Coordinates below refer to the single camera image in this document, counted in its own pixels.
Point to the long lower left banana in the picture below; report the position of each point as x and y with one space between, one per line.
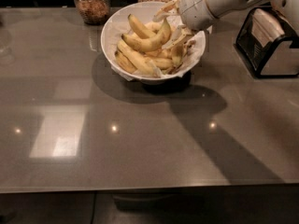
144 65

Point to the black napkin holder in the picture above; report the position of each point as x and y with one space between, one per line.
277 59

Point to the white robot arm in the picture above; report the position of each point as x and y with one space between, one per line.
288 8

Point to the white napkins in holder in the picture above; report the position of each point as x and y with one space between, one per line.
265 27

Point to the bottom left edge banana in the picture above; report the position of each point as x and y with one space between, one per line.
124 62

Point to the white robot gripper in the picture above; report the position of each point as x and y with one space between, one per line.
192 9

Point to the white bowl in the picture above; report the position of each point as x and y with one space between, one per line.
111 31

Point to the curved top banana with stem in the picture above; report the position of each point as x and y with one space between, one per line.
152 43

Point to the glass jar with brown cereal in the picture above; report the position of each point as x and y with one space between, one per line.
93 12

